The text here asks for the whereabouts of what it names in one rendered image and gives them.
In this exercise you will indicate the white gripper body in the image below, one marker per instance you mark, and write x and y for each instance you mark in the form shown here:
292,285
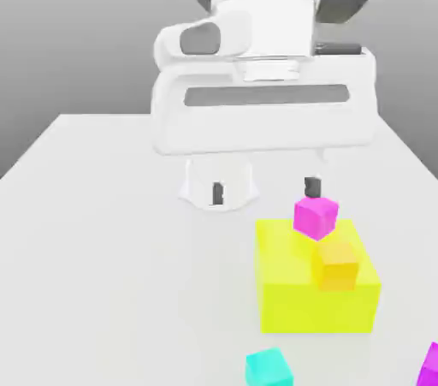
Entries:
263,125

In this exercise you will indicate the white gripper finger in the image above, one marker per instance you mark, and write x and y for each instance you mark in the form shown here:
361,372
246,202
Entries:
218,193
312,186

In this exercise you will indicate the small magenta cube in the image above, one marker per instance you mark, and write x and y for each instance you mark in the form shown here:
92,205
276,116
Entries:
314,216

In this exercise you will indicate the small orange cube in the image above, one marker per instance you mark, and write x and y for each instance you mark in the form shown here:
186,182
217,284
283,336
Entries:
337,266

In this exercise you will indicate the small cyan cube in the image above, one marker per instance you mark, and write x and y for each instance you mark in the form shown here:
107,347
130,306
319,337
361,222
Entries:
268,369

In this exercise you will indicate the small purple cube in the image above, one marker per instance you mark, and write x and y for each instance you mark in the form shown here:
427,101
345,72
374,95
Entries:
430,367

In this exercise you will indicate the large yellow box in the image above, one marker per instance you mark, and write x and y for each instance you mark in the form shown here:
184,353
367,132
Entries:
294,307

